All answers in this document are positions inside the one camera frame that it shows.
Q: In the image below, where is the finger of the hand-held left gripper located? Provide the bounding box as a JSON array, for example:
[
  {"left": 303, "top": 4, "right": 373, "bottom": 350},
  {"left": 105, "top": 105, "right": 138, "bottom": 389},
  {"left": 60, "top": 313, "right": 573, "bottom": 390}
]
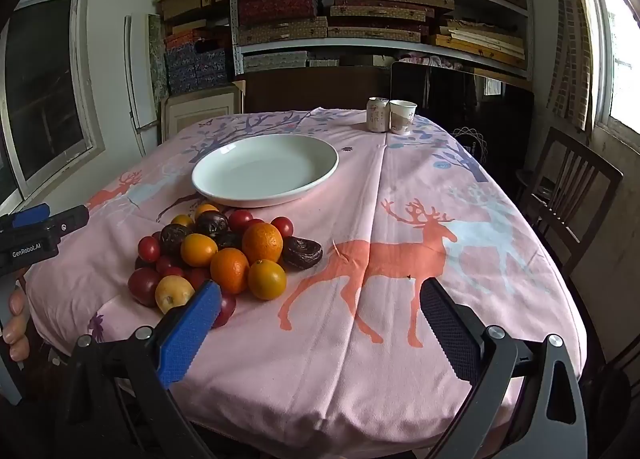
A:
[
  {"left": 0, "top": 204, "right": 51, "bottom": 231},
  {"left": 47, "top": 205, "right": 90, "bottom": 241}
]

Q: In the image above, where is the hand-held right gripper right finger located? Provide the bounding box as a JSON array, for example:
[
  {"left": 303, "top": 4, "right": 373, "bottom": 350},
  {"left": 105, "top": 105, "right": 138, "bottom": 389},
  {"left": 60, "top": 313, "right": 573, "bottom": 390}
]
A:
[{"left": 419, "top": 278, "right": 590, "bottom": 459}]

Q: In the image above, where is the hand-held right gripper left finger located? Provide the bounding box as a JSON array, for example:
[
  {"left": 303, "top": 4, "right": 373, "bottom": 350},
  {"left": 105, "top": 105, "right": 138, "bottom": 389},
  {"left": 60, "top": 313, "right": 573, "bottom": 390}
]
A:
[{"left": 52, "top": 280, "right": 222, "bottom": 459}]

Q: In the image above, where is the dark red plum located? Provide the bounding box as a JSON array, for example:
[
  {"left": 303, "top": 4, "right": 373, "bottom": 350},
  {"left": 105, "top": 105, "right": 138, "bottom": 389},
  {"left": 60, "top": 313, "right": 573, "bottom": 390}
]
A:
[
  {"left": 211, "top": 291, "right": 237, "bottom": 329},
  {"left": 127, "top": 267, "right": 162, "bottom": 308}
]

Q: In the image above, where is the yellow fruit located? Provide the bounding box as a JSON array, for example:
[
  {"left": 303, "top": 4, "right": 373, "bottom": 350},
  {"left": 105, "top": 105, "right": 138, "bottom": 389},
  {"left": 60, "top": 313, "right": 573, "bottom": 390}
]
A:
[{"left": 154, "top": 275, "right": 196, "bottom": 314}]

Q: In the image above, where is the dark passion fruit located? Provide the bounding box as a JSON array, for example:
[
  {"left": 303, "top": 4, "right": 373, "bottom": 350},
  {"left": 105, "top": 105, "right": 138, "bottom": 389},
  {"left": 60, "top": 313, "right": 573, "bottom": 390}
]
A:
[
  {"left": 195, "top": 210, "right": 230, "bottom": 237},
  {"left": 214, "top": 230, "right": 244, "bottom": 251},
  {"left": 160, "top": 224, "right": 193, "bottom": 254}
]

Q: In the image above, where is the large orange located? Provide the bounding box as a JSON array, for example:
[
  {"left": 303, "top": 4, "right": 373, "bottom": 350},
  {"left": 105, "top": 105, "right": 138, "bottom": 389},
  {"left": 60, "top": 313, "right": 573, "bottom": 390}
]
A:
[{"left": 242, "top": 222, "right": 284, "bottom": 264}]

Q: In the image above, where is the wrinkled passion fruit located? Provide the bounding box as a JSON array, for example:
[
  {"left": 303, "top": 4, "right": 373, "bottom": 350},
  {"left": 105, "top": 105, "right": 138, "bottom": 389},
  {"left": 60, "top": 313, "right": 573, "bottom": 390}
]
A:
[{"left": 282, "top": 236, "right": 324, "bottom": 270}]

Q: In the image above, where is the white plate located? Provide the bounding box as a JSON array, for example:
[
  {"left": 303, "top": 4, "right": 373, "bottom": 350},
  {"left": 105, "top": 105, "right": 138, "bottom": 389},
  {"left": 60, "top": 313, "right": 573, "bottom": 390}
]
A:
[{"left": 191, "top": 134, "right": 340, "bottom": 208}]

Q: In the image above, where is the person's left hand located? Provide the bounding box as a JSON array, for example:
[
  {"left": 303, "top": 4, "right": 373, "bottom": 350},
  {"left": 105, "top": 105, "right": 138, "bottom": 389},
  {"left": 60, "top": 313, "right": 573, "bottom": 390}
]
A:
[{"left": 1, "top": 284, "right": 32, "bottom": 364}]

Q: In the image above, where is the pink deer-print tablecloth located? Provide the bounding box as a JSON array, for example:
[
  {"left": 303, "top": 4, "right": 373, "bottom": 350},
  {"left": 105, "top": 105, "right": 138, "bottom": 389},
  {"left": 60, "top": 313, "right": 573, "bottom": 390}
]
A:
[{"left": 25, "top": 109, "right": 588, "bottom": 450}]

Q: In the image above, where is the white-framed window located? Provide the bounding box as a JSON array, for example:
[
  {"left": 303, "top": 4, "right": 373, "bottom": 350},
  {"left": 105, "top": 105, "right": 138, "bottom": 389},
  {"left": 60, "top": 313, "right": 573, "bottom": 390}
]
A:
[{"left": 0, "top": 0, "right": 106, "bottom": 200}]

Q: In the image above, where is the white board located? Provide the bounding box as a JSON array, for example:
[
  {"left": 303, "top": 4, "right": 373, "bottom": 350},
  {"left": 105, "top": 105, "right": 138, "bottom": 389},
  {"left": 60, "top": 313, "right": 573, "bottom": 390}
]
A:
[{"left": 124, "top": 15, "right": 161, "bottom": 132}]

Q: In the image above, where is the paper cup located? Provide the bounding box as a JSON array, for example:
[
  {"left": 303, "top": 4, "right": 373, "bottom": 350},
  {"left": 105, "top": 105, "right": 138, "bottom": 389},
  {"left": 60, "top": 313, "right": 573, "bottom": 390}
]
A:
[{"left": 389, "top": 100, "right": 417, "bottom": 134}]

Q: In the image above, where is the dark wooden chair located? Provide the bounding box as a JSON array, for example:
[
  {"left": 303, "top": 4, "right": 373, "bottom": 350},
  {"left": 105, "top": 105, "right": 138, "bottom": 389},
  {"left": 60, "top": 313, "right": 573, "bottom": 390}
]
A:
[{"left": 515, "top": 126, "right": 625, "bottom": 280}]

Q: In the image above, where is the drink can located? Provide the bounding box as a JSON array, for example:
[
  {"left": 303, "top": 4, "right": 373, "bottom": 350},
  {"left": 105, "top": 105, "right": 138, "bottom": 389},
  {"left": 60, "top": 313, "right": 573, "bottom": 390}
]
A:
[{"left": 367, "top": 97, "right": 391, "bottom": 133}]

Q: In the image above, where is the stack of cardboard boxes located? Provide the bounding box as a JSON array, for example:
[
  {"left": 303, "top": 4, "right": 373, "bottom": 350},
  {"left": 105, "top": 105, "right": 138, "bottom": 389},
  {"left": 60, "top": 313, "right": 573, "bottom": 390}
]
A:
[{"left": 156, "top": 0, "right": 233, "bottom": 94}]

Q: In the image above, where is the black glossy panel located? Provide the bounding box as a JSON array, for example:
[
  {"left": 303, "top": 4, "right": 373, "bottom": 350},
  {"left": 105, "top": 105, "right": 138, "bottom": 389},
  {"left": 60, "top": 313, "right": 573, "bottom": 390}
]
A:
[{"left": 390, "top": 61, "right": 536, "bottom": 180}]

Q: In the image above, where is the dark wooden cabinet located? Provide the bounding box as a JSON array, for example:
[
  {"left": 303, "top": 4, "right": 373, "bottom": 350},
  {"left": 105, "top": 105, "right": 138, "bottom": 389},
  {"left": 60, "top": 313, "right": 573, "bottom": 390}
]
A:
[{"left": 244, "top": 64, "right": 393, "bottom": 114}]

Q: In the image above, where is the white metal shelf rack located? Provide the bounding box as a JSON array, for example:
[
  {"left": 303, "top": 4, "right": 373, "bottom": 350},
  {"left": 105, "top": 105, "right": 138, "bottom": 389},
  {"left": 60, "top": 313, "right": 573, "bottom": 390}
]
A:
[{"left": 230, "top": 0, "right": 536, "bottom": 84}]

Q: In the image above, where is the pink cloth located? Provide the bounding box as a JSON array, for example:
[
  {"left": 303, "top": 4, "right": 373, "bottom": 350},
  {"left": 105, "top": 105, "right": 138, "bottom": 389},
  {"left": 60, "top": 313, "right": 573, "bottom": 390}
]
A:
[{"left": 397, "top": 53, "right": 463, "bottom": 70}]

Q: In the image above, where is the stack of patterned boxes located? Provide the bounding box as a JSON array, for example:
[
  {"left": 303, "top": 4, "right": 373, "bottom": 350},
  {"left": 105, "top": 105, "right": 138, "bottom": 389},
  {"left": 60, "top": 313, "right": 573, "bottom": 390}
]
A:
[{"left": 236, "top": 0, "right": 528, "bottom": 72}]

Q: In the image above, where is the patterned curtain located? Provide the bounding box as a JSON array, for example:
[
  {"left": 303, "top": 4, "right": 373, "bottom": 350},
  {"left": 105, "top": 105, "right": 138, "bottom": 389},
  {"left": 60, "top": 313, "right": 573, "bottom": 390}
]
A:
[{"left": 547, "top": 0, "right": 593, "bottom": 132}]

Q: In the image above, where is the bright window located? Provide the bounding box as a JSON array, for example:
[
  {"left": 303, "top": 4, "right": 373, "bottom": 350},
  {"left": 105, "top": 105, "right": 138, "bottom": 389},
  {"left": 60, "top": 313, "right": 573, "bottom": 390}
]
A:
[{"left": 575, "top": 0, "right": 640, "bottom": 154}]

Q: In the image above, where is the wooden picture frame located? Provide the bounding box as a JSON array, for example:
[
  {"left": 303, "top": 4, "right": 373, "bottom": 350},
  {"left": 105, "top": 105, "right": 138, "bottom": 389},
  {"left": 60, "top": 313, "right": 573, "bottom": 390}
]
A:
[{"left": 160, "top": 80, "right": 247, "bottom": 144}]

